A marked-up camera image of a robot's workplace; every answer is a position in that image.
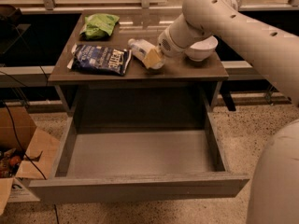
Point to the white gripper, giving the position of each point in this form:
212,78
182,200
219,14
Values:
165,45

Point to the clear plastic water bottle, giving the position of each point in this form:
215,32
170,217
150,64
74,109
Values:
139,48

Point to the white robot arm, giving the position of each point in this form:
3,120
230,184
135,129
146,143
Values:
274,54

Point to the grey drawer cabinet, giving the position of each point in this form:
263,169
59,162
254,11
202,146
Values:
187,69

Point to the open grey top drawer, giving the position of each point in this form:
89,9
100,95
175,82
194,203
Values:
139,145

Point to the blue Kettle chips bag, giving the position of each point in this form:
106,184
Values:
99,60

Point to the white bowl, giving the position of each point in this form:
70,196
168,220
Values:
202,49

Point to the green snack bag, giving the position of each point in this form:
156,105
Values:
98,25

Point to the dark object at left edge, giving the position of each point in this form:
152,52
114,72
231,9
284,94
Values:
11,28

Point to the brown cardboard box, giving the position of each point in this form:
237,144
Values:
37,148

